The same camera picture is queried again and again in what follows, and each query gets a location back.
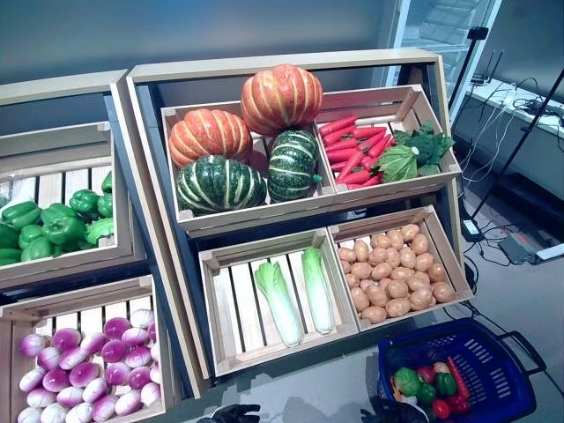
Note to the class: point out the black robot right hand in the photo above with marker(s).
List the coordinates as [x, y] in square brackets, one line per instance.
[390, 413]

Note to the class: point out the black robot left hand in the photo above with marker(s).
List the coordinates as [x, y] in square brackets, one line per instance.
[231, 414]

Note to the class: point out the green white napa cabbage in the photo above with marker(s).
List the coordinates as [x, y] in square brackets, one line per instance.
[282, 308]
[319, 299]

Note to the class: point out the blue plastic shopping basket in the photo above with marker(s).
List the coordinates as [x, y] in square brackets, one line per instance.
[493, 365]

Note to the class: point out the white garlic bulb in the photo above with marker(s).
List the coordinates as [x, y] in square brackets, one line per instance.
[407, 400]

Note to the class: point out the green bell pepper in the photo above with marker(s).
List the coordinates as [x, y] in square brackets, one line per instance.
[9, 256]
[55, 211]
[21, 213]
[8, 235]
[106, 205]
[37, 250]
[446, 384]
[66, 231]
[31, 233]
[83, 202]
[426, 393]
[107, 181]

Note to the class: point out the red tomato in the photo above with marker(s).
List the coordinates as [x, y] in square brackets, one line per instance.
[440, 409]

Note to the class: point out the red apple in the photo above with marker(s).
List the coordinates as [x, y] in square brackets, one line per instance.
[426, 374]

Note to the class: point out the red bell pepper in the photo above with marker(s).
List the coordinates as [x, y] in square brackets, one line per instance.
[457, 403]

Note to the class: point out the yellow onion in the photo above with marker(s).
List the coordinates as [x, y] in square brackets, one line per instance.
[442, 367]

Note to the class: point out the red chili pepper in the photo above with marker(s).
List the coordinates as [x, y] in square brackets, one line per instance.
[458, 379]

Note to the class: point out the brown potato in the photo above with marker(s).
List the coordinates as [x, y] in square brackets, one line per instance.
[381, 271]
[361, 250]
[443, 291]
[437, 272]
[351, 280]
[359, 298]
[373, 313]
[380, 241]
[398, 307]
[395, 239]
[361, 269]
[346, 254]
[401, 273]
[419, 243]
[416, 283]
[376, 294]
[410, 231]
[424, 261]
[420, 299]
[397, 288]
[345, 266]

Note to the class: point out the wooden slatted crate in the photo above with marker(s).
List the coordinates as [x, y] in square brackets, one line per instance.
[229, 308]
[48, 185]
[443, 251]
[396, 187]
[90, 317]
[264, 213]

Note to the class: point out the gray box device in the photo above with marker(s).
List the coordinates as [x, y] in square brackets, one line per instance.
[522, 247]

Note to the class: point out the light green lettuce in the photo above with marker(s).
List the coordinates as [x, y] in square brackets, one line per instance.
[100, 229]

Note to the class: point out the white flat board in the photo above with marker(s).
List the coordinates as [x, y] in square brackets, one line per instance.
[553, 252]

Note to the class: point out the wide green striped pumpkin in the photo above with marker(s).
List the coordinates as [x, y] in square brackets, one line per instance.
[220, 185]

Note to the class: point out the red orange carrot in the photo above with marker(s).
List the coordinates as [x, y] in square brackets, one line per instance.
[339, 134]
[371, 142]
[354, 177]
[350, 166]
[343, 155]
[372, 180]
[341, 145]
[380, 146]
[337, 125]
[338, 166]
[370, 132]

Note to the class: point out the green lettuce with white stem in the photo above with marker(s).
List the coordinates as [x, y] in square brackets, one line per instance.
[396, 165]

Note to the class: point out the green striped pumpkin with stem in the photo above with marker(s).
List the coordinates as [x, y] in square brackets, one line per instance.
[293, 165]

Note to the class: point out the dark green leafy broccoli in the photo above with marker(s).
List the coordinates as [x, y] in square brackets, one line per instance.
[425, 145]

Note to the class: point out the black tripod stand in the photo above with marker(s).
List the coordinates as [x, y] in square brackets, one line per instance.
[527, 125]

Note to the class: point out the large orange striped pumpkin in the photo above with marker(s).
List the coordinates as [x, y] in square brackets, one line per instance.
[282, 99]

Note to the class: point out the white desk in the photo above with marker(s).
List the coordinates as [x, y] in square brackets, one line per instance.
[493, 94]

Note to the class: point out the black router with antennas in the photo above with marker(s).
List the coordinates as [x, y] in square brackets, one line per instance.
[480, 80]

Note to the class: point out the black camera on stand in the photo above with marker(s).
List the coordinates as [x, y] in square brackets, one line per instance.
[478, 33]

